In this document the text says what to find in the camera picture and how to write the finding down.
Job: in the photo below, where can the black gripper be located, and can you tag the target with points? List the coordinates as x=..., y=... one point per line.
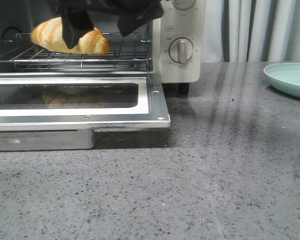
x=76, y=21

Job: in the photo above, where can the oven wire rack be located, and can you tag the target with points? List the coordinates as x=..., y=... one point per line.
x=131, y=53

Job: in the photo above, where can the lower timer knob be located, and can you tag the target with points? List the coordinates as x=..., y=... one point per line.
x=181, y=50

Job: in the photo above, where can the oven glass door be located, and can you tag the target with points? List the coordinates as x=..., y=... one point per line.
x=63, y=112

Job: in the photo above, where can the white toaster oven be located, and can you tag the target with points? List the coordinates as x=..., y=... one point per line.
x=22, y=16

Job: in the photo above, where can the teal plate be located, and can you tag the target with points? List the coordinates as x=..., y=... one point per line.
x=284, y=77

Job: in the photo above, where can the grey curtain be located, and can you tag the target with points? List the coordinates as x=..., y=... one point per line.
x=251, y=31

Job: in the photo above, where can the upper temperature knob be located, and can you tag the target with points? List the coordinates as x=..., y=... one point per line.
x=183, y=4

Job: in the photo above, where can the golden bread roll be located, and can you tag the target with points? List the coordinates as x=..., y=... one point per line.
x=48, y=35

